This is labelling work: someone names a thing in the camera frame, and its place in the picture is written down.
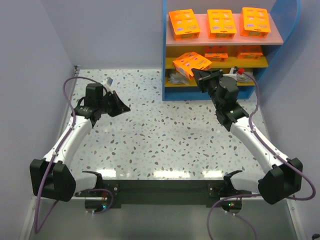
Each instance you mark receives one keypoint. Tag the orange sponge box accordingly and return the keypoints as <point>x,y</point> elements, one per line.
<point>220,24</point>
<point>184,24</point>

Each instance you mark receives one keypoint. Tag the blue pink yellow shelf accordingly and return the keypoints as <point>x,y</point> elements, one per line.
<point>284,17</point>

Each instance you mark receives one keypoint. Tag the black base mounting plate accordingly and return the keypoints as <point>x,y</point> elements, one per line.
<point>169,192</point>

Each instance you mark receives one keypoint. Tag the orange Scrub Daddy box top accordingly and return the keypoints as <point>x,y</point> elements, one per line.
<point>254,22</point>

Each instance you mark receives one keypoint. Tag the orange Scrub Mommy box top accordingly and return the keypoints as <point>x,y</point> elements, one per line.
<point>252,52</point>

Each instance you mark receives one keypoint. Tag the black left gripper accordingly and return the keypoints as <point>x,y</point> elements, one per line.
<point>114,102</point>

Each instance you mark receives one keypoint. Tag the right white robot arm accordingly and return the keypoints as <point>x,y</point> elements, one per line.
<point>280,178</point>

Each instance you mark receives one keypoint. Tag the orange Scrub Mommy box bottom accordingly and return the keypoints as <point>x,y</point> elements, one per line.
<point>216,53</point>

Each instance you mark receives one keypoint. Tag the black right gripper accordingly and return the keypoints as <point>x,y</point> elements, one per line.
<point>206,80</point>

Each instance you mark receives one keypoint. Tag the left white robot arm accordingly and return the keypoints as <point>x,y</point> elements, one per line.
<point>51,176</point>

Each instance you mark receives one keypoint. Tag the orange scrub mommy box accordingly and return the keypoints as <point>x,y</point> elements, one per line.
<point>216,53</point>
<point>252,52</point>

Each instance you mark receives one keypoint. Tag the bagged silver sponges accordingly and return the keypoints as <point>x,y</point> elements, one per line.
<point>176,78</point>
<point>244,77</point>

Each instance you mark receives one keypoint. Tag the orange scrub daddy box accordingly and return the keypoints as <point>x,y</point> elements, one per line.
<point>254,22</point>
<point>191,60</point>

